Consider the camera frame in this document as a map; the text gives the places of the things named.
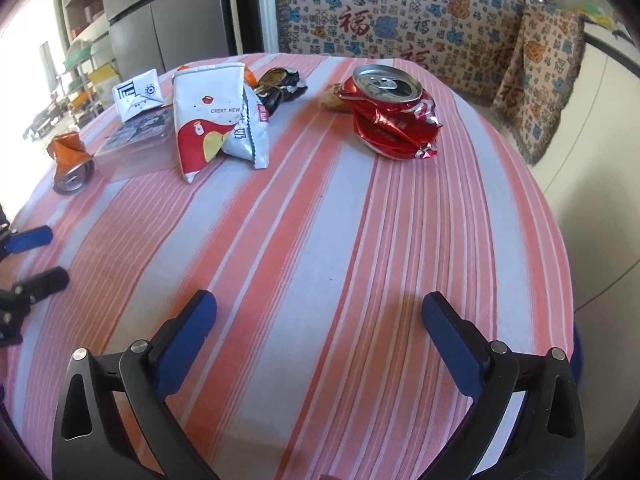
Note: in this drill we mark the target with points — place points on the pink striped tablecloth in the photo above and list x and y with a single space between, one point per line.
318 362

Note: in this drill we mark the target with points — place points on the red white paper cup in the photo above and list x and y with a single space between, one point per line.
207 104

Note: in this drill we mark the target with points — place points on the green white milk carton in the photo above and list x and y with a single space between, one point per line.
137 95

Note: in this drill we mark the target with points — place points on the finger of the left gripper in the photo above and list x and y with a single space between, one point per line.
16 241
40 286

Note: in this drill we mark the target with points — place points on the grey refrigerator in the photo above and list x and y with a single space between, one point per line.
165 34

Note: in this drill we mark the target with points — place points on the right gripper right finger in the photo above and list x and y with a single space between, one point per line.
525 420

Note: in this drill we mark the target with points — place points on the blue trash bin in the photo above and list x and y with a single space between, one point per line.
577 359

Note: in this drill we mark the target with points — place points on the small pastry packet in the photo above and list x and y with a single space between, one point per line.
330 100

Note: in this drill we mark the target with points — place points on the dark foil wrapper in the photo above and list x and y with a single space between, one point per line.
279 85

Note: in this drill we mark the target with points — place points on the crushed orange can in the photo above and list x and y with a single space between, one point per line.
74 166

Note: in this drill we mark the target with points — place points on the patterned fabric cover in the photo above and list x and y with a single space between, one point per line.
519 58

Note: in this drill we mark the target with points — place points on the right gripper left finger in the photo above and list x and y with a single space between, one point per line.
90 440

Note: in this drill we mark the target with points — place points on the clear plastic Kuromi box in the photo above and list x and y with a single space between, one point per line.
143 145

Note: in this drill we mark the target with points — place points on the crushed red soda can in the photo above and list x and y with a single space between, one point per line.
393 114

